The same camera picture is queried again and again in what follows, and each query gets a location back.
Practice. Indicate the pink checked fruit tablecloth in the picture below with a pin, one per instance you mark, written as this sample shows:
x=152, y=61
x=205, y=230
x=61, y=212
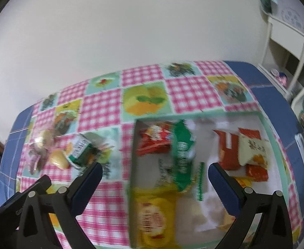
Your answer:
x=105, y=109

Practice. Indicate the blue checked cloth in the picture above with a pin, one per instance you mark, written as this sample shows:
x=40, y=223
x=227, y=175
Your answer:
x=271, y=93

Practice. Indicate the red candy packet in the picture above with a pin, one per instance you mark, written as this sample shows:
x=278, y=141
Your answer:
x=153, y=140

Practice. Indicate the yellow snack packet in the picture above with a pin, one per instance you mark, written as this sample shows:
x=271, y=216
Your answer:
x=152, y=217

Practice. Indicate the clear packet with yellow cake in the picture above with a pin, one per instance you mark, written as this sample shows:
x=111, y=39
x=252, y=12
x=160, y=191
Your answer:
x=45, y=138

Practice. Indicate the pink item on shelf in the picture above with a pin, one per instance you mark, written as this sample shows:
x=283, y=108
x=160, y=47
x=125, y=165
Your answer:
x=280, y=75

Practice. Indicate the small yellow cake packet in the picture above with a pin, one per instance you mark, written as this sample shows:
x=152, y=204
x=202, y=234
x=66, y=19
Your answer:
x=59, y=159

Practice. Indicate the red gold snack packet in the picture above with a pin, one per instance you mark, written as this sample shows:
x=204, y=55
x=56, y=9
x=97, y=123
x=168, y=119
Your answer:
x=257, y=173

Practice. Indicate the white packet with orange balls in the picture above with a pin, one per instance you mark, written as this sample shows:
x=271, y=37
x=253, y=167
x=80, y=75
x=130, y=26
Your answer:
x=254, y=150

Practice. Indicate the mint-edged white box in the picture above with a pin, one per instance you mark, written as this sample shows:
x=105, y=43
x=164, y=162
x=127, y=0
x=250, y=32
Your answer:
x=273, y=145

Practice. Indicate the dark green snack packet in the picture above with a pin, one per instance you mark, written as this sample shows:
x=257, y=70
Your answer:
x=184, y=155

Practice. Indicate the green and white snack packet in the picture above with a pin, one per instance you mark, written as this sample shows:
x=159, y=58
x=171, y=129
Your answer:
x=80, y=149

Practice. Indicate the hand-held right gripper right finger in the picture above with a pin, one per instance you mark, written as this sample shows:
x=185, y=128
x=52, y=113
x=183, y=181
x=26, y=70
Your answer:
x=224, y=190

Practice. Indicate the clear packet with green edge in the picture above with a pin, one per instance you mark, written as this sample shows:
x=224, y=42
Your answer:
x=172, y=176

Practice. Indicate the purple snack packet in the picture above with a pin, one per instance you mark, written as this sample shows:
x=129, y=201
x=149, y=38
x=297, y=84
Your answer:
x=35, y=160

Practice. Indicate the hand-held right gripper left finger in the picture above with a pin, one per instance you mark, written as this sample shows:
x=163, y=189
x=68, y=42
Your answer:
x=87, y=190

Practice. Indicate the white shelf unit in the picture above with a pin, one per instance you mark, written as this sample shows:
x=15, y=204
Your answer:
x=286, y=41

